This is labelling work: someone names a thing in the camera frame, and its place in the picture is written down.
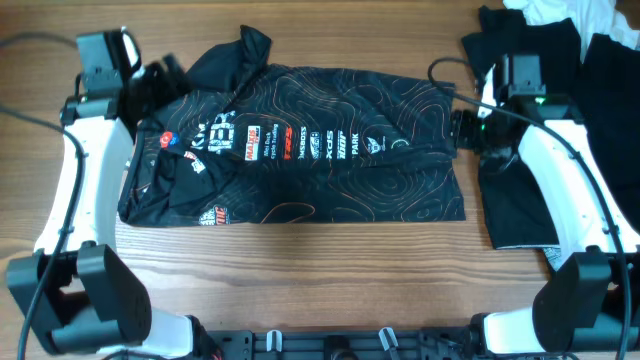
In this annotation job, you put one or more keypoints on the white rail clip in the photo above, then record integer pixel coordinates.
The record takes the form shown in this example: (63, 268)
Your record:
(274, 341)
(389, 342)

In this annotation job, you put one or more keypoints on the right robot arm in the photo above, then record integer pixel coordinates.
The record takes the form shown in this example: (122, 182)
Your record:
(541, 187)

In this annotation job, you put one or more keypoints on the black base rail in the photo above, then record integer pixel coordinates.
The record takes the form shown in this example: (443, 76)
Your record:
(423, 344)

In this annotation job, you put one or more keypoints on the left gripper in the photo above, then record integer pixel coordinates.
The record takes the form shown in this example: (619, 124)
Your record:
(155, 80)

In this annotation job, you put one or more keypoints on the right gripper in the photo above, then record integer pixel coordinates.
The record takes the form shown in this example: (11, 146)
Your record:
(463, 130)

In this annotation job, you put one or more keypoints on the black cycling jersey orange lines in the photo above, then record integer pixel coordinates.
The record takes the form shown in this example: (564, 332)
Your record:
(256, 142)

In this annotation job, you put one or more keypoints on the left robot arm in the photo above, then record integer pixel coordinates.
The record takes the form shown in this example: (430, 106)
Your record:
(76, 295)

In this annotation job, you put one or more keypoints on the white garment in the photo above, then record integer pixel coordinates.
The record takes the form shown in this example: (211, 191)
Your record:
(588, 16)

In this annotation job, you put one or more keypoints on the plain black t-shirt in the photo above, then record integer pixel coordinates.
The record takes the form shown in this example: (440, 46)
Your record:
(605, 86)

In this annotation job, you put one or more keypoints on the left white rail clip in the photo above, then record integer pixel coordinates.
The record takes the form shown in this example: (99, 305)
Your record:
(274, 341)

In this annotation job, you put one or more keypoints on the right white rail clip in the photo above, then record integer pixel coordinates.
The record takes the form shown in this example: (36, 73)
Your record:
(389, 342)

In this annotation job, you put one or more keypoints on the grey patterned cloth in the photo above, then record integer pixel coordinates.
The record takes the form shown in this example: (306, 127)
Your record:
(553, 257)

